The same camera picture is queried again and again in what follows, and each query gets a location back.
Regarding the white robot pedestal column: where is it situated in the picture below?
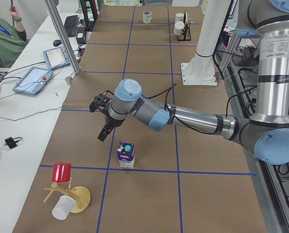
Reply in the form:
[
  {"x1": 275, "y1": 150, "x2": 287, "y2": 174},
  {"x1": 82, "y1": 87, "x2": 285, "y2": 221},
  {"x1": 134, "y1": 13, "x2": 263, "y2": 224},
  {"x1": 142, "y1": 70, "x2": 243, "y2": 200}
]
[{"x1": 181, "y1": 0, "x2": 232, "y2": 86}]

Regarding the person in green shirt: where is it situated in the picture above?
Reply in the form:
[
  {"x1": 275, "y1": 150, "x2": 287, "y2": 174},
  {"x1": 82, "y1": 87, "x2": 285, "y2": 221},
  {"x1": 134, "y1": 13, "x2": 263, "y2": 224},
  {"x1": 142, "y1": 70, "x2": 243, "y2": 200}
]
[{"x1": 0, "y1": 6, "x2": 27, "y2": 68}]

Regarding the black wire cup rack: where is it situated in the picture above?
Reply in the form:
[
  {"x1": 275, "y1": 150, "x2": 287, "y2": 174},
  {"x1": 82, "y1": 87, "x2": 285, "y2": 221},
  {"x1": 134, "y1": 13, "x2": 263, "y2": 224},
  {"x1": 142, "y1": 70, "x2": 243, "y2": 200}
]
[{"x1": 176, "y1": 10, "x2": 192, "y2": 41}]

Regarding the black keyboard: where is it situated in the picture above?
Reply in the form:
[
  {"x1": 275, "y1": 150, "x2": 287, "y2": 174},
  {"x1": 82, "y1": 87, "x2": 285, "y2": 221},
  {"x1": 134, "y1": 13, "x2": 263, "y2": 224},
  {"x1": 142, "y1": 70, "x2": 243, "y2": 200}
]
[{"x1": 64, "y1": 15, "x2": 79, "y2": 37}]

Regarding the white plastic cup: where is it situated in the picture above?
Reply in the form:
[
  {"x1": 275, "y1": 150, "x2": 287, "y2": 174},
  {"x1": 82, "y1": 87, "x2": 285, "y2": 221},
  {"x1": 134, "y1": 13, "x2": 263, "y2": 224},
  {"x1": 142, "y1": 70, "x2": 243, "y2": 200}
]
[{"x1": 52, "y1": 195, "x2": 75, "y2": 220}]

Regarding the wooden mug tree stand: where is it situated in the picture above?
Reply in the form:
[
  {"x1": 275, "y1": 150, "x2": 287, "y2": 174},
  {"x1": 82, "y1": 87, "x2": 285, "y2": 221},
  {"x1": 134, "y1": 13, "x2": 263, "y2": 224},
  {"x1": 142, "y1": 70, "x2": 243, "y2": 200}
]
[{"x1": 43, "y1": 180, "x2": 91, "y2": 214}]

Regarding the blue teach pendant near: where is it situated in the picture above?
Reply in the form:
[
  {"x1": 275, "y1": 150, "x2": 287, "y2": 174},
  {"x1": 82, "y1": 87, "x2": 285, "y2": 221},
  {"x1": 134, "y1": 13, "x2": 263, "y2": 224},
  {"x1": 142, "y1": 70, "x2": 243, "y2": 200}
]
[{"x1": 13, "y1": 67, "x2": 53, "y2": 96}]

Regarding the blue teach pendant far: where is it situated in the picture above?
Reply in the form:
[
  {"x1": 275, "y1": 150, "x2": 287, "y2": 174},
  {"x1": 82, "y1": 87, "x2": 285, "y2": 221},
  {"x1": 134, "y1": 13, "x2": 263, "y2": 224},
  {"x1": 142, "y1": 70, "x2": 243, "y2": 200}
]
[{"x1": 43, "y1": 46, "x2": 70, "y2": 70}]

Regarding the cream mug dark inside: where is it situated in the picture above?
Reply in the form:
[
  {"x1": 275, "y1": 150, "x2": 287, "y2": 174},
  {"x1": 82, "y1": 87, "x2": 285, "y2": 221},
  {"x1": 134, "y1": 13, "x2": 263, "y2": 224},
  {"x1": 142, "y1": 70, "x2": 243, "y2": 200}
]
[{"x1": 143, "y1": 11, "x2": 152, "y2": 24}]

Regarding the blue white milk carton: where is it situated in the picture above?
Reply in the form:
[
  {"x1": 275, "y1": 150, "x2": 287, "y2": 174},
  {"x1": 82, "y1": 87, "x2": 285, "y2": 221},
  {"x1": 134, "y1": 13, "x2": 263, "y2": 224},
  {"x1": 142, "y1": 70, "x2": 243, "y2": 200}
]
[{"x1": 117, "y1": 141, "x2": 135, "y2": 169}]

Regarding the black computer mouse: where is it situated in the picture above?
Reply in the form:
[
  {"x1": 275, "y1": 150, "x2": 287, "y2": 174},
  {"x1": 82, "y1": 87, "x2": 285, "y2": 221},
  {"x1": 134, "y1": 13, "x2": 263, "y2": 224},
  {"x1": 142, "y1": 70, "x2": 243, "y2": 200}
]
[{"x1": 53, "y1": 39, "x2": 62, "y2": 47}]

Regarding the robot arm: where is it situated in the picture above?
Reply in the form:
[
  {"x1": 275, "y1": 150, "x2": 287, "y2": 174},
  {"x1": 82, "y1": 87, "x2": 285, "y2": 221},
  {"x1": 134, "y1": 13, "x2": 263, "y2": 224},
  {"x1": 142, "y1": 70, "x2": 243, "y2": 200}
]
[
  {"x1": 237, "y1": 0, "x2": 289, "y2": 128},
  {"x1": 89, "y1": 79, "x2": 289, "y2": 165}
]

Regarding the blue teach pendant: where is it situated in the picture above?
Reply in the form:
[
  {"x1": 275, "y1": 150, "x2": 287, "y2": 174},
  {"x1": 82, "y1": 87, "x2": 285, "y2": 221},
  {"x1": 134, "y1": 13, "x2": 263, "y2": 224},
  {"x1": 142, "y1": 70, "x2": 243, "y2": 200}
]
[
  {"x1": 13, "y1": 67, "x2": 53, "y2": 96},
  {"x1": 43, "y1": 46, "x2": 70, "y2": 70}
]

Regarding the aluminium frame post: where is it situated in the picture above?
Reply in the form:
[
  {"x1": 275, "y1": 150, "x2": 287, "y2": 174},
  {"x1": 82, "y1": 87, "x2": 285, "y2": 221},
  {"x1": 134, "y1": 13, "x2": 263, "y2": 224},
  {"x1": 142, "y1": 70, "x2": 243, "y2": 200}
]
[{"x1": 45, "y1": 0, "x2": 80, "y2": 74}]

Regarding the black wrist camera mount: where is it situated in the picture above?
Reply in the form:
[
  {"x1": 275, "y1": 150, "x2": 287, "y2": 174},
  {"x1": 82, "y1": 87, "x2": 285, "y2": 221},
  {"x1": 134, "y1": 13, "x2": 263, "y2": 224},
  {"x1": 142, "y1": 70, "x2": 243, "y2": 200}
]
[{"x1": 89, "y1": 90, "x2": 114, "y2": 115}]

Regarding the red plastic cup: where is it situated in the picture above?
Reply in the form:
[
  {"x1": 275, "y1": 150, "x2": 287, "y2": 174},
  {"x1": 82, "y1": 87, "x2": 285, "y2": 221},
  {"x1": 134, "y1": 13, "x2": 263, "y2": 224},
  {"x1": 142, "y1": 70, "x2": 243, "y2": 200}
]
[{"x1": 51, "y1": 162, "x2": 71, "y2": 183}]

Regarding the small metal cylinder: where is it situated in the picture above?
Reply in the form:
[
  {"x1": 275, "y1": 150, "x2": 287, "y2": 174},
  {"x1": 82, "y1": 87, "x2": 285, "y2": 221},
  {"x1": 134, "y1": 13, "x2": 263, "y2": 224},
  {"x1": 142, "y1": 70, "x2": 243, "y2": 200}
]
[{"x1": 65, "y1": 76, "x2": 72, "y2": 85}]

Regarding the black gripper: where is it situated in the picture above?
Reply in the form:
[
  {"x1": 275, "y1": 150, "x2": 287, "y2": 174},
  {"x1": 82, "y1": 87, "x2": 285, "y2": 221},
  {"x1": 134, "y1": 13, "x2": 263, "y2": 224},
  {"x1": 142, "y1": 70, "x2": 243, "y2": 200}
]
[{"x1": 97, "y1": 116, "x2": 123, "y2": 142}]

